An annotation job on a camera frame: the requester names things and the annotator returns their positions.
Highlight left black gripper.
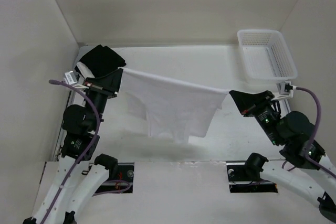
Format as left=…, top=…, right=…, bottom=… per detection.
left=83, top=68, right=125, bottom=129

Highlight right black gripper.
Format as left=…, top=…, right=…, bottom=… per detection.
left=229, top=89, right=282, bottom=144

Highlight white tank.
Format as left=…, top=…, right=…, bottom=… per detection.
left=120, top=68, right=229, bottom=144
left=76, top=61, right=95, bottom=79

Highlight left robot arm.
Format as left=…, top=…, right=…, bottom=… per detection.
left=23, top=68, right=123, bottom=223

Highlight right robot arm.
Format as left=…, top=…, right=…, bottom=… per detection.
left=229, top=90, right=335, bottom=222

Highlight folded black tank top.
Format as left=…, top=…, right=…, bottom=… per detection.
left=75, top=45, right=127, bottom=78

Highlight folded white tank top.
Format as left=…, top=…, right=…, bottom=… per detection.
left=76, top=61, right=95, bottom=79

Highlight white plastic basket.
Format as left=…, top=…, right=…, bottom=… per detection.
left=237, top=29, right=298, bottom=85

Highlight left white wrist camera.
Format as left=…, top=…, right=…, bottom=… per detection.
left=64, top=71, right=87, bottom=90

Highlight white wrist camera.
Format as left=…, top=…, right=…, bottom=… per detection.
left=64, top=71, right=87, bottom=90
left=272, top=81, right=297, bottom=101

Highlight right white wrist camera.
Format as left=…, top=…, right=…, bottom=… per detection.
left=272, top=81, right=297, bottom=101

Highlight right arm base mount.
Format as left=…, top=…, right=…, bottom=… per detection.
left=226, top=153, right=278, bottom=193

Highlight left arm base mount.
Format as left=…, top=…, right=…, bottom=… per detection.
left=95, top=163, right=135, bottom=194

